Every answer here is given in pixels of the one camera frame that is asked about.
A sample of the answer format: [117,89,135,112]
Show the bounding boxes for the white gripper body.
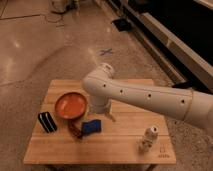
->
[89,96,111,114]

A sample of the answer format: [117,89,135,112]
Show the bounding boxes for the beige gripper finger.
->
[105,112,116,122]

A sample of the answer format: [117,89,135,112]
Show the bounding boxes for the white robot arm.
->
[82,63,213,136]

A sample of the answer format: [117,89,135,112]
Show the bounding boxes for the black white striped eraser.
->
[38,112,57,133]

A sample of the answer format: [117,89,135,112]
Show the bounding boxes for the blue block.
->
[81,119,102,135]

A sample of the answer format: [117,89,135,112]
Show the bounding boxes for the orange bowl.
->
[55,92,87,119]

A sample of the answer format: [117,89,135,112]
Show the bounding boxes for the wooden table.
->
[22,78,177,171]

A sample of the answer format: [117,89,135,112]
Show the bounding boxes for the white patterned bottle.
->
[139,126,158,153]

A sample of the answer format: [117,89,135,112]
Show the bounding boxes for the black floor plate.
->
[112,18,132,32]

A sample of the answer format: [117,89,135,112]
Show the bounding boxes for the dark red brown chain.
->
[67,119,84,140]

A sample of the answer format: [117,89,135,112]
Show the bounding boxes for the black floor cables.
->
[46,0,81,25]

